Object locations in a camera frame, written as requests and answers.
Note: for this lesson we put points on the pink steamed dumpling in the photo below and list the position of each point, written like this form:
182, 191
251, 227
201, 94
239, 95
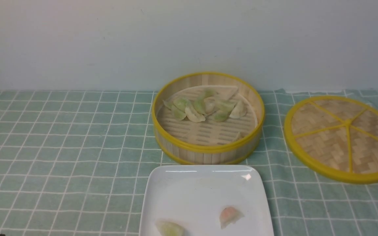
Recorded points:
229, 215

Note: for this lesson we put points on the pale white steamed dumpling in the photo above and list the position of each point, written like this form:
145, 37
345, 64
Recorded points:
193, 115

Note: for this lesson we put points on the green steamed dumpling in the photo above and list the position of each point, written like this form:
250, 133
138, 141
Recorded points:
208, 92
199, 105
177, 113
181, 103

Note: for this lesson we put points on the white square plate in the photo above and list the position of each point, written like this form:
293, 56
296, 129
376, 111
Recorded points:
193, 196

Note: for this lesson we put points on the yellow rimmed bamboo steamer basket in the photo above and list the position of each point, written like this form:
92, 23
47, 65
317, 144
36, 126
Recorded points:
208, 142

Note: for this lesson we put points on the green checkered tablecloth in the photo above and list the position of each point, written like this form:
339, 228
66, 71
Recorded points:
76, 163

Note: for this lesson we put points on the yellow rimmed bamboo steamer lid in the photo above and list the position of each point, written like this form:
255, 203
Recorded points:
336, 137

